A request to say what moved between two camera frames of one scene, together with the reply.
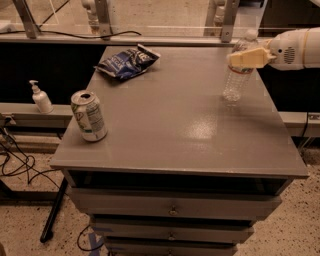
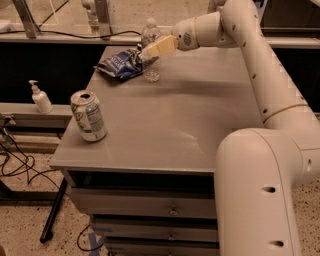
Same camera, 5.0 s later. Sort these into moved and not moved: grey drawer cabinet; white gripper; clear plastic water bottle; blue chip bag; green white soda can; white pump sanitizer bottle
Moved: clear plastic water bottle; white gripper
Not moved: blue chip bag; green white soda can; white pump sanitizer bottle; grey drawer cabinet
